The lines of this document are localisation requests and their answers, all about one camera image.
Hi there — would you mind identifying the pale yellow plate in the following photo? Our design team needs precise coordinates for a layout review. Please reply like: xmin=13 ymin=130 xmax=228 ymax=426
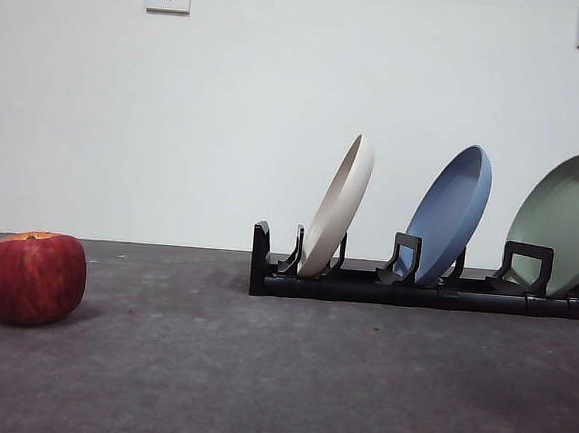
xmin=295 ymin=129 xmax=378 ymax=283

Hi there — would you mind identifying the red apple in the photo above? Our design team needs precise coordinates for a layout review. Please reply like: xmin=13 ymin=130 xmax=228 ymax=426
xmin=0 ymin=227 xmax=91 ymax=332

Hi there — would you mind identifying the black plate rack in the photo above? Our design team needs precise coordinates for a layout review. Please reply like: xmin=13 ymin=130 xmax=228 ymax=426
xmin=248 ymin=219 xmax=579 ymax=322

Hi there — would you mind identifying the blue plate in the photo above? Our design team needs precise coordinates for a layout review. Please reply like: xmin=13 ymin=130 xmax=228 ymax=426
xmin=401 ymin=139 xmax=497 ymax=291

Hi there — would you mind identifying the green plate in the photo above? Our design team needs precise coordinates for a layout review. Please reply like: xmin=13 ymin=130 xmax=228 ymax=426
xmin=501 ymin=145 xmax=579 ymax=300

